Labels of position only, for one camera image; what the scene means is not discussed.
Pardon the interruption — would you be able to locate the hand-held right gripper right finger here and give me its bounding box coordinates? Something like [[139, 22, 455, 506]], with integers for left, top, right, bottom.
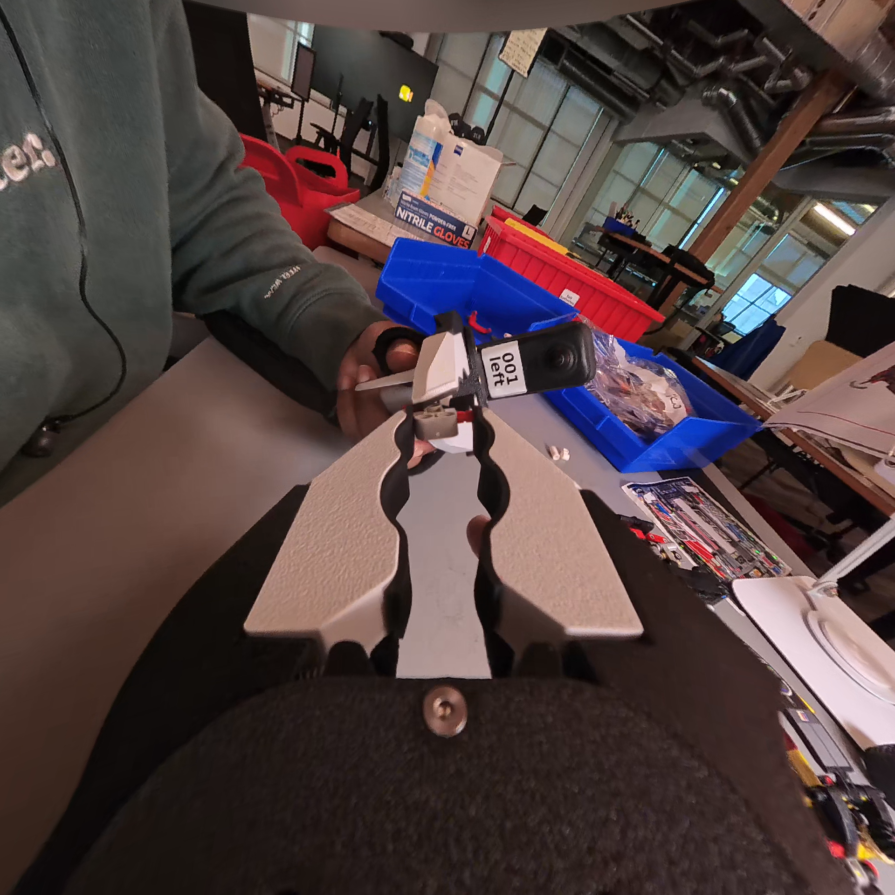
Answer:
[[465, 409, 644, 665]]

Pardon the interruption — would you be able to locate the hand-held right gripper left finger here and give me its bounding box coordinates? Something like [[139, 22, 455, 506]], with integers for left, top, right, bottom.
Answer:
[[243, 409, 420, 661]]

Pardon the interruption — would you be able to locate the person's left forearm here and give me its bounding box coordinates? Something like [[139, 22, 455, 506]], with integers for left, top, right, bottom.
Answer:
[[164, 87, 387, 424]]

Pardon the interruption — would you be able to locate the plastic bag of lego parts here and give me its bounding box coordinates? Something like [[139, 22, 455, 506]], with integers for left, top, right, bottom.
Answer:
[[586, 325, 695, 440]]

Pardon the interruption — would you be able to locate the lego instruction booklet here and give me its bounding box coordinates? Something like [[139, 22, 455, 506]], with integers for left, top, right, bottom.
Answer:
[[621, 477, 804, 583]]

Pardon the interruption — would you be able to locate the lego car model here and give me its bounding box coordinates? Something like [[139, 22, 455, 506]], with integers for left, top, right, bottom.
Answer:
[[786, 741, 895, 895]]

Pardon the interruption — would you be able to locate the person's left hand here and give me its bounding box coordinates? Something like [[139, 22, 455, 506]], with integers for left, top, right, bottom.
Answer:
[[336, 320, 440, 471]]

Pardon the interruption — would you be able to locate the blue plastic bin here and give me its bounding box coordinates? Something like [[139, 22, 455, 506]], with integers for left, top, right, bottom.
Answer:
[[375, 236, 485, 338], [470, 253, 583, 345], [529, 320, 764, 475]]

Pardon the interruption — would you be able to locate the red plastic bin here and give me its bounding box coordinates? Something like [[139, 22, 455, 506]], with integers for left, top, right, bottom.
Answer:
[[479, 205, 667, 344]]

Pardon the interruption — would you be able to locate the yellow plastic tray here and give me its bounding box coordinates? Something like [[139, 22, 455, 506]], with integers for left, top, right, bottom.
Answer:
[[503, 217, 569, 254]]

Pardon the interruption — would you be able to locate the blue glove box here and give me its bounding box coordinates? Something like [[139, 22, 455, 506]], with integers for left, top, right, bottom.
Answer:
[[393, 190, 481, 250]]

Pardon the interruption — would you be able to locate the white cardboard box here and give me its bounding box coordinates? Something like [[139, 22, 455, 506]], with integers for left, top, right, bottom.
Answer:
[[425, 133, 506, 226]]

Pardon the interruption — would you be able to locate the blue cloth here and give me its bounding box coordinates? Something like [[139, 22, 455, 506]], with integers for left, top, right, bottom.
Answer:
[[705, 316, 787, 382]]

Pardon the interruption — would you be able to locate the white wipes canister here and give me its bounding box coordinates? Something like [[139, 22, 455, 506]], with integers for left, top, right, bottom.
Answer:
[[411, 99, 450, 200]]

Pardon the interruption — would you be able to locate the red tote bag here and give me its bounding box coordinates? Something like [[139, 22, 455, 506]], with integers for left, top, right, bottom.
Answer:
[[240, 133, 362, 251]]

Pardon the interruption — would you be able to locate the hanging paper sign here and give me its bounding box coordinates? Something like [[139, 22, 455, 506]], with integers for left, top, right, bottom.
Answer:
[[498, 28, 548, 80]]

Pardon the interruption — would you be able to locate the large black screen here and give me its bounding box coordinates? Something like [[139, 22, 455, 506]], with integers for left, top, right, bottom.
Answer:
[[310, 27, 440, 144]]

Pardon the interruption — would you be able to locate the printed paper sheet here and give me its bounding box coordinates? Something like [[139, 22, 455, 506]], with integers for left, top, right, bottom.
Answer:
[[764, 341, 895, 462]]

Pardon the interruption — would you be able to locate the person's green hoodie torso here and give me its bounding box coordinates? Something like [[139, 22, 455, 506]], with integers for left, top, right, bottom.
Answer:
[[0, 0, 211, 508]]

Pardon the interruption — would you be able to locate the wooden post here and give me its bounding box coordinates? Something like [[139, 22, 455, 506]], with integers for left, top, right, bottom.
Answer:
[[657, 69, 853, 317]]

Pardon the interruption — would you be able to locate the silver air duct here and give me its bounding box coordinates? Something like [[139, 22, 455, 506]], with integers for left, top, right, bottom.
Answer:
[[688, 17, 815, 155]]

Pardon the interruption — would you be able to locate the black wired earphone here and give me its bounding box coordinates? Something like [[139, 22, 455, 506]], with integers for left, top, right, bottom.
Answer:
[[0, 10, 131, 460]]

